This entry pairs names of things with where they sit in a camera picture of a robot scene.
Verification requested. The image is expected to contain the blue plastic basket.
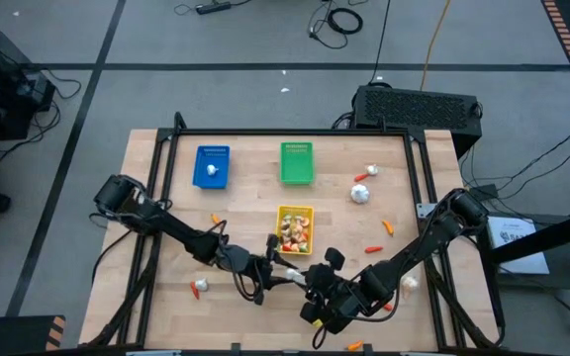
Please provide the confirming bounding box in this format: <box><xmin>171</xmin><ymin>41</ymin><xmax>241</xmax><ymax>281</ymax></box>
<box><xmin>193</xmin><ymin>144</ymin><xmax>232</xmax><ymax>191</ymax></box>

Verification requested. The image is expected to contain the black metal stand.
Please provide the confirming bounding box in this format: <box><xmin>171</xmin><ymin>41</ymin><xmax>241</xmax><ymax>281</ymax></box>
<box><xmin>472</xmin><ymin>205</ymin><xmax>570</xmax><ymax>327</ymax></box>

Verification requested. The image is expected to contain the black computer tower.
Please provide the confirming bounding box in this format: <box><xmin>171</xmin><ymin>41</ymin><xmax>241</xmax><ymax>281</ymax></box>
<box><xmin>351</xmin><ymin>84</ymin><xmax>484</xmax><ymax>159</ymax></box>

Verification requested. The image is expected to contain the large white garlic bulb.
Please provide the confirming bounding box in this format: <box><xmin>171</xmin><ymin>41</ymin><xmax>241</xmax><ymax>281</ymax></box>
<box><xmin>349</xmin><ymin>183</ymin><xmax>371</xmax><ymax>205</ymax></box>

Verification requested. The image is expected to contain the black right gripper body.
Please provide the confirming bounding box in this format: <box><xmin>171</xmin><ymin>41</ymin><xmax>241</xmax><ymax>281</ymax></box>
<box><xmin>300</xmin><ymin>246</ymin><xmax>365</xmax><ymax>335</ymax></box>

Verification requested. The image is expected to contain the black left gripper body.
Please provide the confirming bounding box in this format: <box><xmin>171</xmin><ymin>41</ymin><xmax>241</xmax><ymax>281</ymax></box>
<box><xmin>218</xmin><ymin>234</ymin><xmax>280</xmax><ymax>306</ymax></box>

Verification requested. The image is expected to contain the black power strip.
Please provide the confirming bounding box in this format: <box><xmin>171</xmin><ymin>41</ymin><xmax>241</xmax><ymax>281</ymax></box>
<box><xmin>194</xmin><ymin>1</ymin><xmax>233</xmax><ymax>16</ymax></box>

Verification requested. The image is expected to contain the black metal table frame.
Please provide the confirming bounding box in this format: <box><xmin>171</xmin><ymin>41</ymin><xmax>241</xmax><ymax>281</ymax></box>
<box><xmin>79</xmin><ymin>112</ymin><xmax>507</xmax><ymax>352</ymax></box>

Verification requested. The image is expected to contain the long black floor cable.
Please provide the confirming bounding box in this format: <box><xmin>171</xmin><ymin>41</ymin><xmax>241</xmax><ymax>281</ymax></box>
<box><xmin>367</xmin><ymin>0</ymin><xmax>393</xmax><ymax>84</ymax></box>

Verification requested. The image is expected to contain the yellow plastic basket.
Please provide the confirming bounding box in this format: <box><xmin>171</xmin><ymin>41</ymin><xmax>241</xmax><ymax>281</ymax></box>
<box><xmin>274</xmin><ymin>205</ymin><xmax>316</xmax><ymax>257</ymax></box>

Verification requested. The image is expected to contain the white paper sheet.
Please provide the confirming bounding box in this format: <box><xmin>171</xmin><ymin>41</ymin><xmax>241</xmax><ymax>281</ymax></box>
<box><xmin>485</xmin><ymin>216</ymin><xmax>551</xmax><ymax>276</ymax></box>

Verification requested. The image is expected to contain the hazard-striped black case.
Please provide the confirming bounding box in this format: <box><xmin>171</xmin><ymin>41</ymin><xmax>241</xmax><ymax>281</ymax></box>
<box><xmin>0</xmin><ymin>314</ymin><xmax>67</xmax><ymax>356</ymax></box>

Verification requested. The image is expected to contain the coiled black cable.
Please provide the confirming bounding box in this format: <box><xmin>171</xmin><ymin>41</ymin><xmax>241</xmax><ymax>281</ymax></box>
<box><xmin>308</xmin><ymin>0</ymin><xmax>364</xmax><ymax>50</ymax></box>

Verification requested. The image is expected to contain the yellow floor cable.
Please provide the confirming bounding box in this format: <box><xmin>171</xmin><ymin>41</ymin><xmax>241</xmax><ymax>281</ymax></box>
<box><xmin>419</xmin><ymin>0</ymin><xmax>452</xmax><ymax>91</ymax></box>

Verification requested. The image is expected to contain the green plastic basket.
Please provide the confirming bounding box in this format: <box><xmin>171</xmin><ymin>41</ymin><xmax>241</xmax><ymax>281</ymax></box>
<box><xmin>279</xmin><ymin>140</ymin><xmax>315</xmax><ymax>187</ymax></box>

